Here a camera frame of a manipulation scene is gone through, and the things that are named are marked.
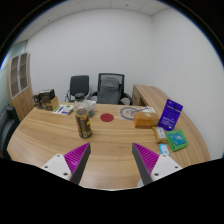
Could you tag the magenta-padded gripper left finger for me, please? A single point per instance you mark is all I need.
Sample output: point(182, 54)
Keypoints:
point(76, 158)

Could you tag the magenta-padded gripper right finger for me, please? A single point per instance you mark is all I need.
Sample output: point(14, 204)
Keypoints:
point(146, 158)

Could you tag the clear bottle with black cap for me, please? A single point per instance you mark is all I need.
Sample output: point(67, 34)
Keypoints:
point(83, 123)

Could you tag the small blue white card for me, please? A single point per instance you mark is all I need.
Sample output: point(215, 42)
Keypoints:
point(164, 149)

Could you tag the small brown packet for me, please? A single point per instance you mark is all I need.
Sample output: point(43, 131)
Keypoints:
point(160, 134)

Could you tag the green and blue flat box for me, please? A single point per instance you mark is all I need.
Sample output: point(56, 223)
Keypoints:
point(177, 140)

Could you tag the purple card package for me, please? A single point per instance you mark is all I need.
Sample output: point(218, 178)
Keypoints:
point(170, 115)

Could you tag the white green purple leaflet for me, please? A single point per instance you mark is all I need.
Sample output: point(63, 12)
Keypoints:
point(62, 109)

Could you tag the flat round red coaster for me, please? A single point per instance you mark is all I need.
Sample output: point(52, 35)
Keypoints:
point(107, 117)

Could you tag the grey and white mug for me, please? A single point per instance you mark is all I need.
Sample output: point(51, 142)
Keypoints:
point(92, 108)

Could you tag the brown cardboard box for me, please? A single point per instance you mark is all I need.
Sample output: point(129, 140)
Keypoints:
point(53, 105)

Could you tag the black mesh office chair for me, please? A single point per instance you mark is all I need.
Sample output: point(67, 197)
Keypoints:
point(125, 96)

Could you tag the black carton box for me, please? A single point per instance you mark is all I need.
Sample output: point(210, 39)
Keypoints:
point(42, 97)

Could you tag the grey backpack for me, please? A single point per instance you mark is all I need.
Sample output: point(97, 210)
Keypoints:
point(108, 91)

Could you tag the dark armchair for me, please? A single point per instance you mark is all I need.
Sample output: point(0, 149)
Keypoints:
point(7, 131)

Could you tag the wooden shelf cabinet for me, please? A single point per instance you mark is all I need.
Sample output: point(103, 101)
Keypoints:
point(21, 96)

